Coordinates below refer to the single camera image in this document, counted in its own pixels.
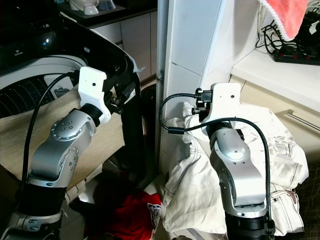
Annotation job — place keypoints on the white ceramic bowl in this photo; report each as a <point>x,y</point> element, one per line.
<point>90,9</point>

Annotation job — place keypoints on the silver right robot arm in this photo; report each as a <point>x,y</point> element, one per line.
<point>242,170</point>

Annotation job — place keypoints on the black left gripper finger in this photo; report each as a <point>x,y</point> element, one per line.
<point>129,92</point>

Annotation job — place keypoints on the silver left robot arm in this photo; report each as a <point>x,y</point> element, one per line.
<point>60,145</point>

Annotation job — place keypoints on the black power strip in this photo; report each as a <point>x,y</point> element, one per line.
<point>297,56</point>

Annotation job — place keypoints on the beige woven cloth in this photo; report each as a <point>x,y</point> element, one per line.
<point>20,145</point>

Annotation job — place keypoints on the white door panel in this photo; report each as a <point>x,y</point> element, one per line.
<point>190,40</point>

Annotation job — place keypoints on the pink fluffy towel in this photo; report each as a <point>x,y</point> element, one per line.
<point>285,15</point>

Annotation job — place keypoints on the white kitchen cabinet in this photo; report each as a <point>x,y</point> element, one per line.
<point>130,37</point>

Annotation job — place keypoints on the red garment with white badge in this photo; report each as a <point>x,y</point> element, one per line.
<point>130,220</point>

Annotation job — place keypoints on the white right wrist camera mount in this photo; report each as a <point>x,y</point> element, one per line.
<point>225,102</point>

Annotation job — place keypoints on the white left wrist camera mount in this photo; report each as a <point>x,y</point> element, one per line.
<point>92,87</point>

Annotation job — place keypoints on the black top-load washing machine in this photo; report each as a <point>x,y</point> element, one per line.
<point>30,47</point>

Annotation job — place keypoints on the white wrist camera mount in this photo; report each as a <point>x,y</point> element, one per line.
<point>92,87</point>
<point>225,102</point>

